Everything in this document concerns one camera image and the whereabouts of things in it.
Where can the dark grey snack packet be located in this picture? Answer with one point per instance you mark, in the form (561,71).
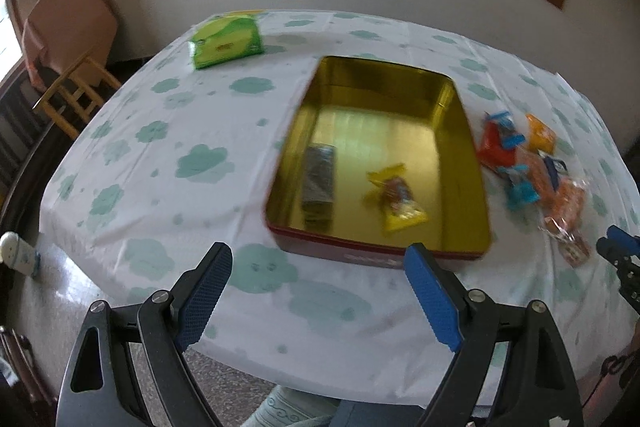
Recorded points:
(319,177)

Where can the gold and red tin box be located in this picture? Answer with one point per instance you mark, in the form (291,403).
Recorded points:
(380,132)

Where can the green tissue pack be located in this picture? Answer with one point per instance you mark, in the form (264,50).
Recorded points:
(225,41)

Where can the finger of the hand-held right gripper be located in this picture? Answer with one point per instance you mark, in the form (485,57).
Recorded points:
(622,252)

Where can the clear orange snack packet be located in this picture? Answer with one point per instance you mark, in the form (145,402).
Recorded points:
(570,202)

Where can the dark blue snack packet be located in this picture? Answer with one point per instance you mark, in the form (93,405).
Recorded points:
(552,168)

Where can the yellow snack packet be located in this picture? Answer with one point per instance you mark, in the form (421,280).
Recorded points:
(397,202)

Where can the red snack packet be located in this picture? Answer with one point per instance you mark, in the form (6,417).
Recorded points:
(492,149)

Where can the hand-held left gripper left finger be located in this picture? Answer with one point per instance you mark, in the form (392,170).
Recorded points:
(205,297)

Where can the light patterned clothing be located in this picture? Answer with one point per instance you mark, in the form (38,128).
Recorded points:
(285,409)

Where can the yellow wooden chair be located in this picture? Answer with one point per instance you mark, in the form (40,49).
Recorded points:
(75,92)

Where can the white bottle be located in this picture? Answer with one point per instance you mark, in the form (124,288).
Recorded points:
(15,252)

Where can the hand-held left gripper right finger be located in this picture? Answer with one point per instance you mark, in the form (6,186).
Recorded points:
(435,302)

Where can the light blue snack packet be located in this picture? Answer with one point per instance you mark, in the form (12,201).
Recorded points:
(520,192)

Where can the small clear snack packet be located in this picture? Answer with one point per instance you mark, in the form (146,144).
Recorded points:
(576,249)

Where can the cloud print tablecloth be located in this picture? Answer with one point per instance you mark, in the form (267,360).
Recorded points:
(200,117)

